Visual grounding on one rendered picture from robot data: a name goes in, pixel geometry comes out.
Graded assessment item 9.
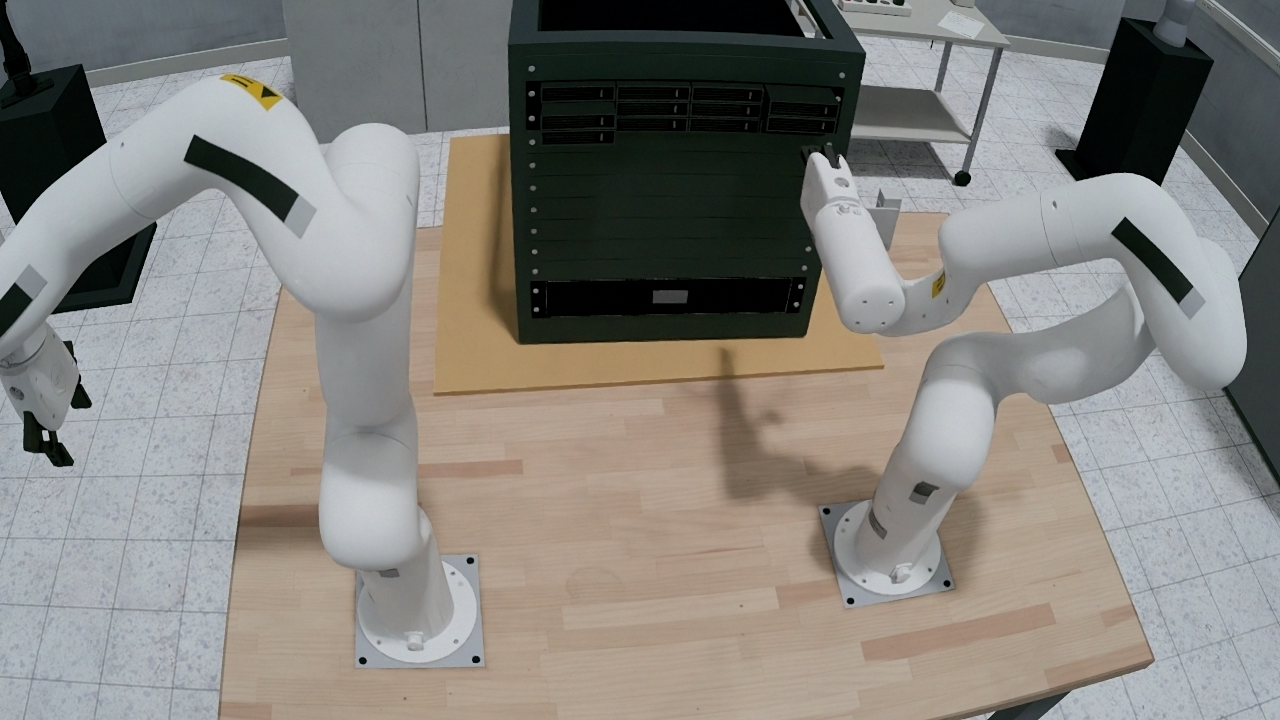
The tan cardboard sheet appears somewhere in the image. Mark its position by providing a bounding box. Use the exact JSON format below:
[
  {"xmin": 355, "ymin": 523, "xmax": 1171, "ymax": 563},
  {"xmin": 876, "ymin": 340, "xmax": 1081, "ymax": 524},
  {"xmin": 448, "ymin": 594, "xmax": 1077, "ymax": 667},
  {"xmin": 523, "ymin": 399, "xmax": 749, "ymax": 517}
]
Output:
[{"xmin": 434, "ymin": 133, "xmax": 884, "ymax": 397}]

